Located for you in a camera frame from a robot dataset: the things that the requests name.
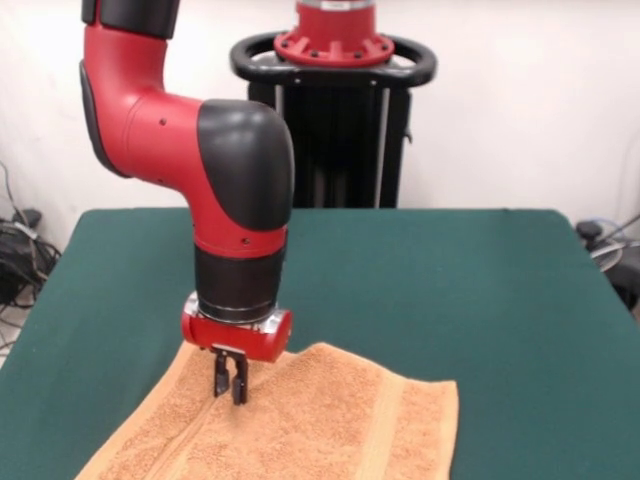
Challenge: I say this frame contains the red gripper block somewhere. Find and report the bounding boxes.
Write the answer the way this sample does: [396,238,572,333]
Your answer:
[180,293,294,407]

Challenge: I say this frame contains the tan terry towel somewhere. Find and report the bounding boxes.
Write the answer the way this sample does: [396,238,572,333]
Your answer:
[72,341,460,480]

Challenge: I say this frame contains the dark green table cloth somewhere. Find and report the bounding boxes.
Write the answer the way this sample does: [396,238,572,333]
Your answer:
[0,208,640,480]

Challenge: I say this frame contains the tangled black cables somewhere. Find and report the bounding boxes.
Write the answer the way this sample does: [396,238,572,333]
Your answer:
[0,159,64,351]

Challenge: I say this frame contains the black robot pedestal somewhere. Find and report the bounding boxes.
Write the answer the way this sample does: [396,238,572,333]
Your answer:
[229,32,439,209]

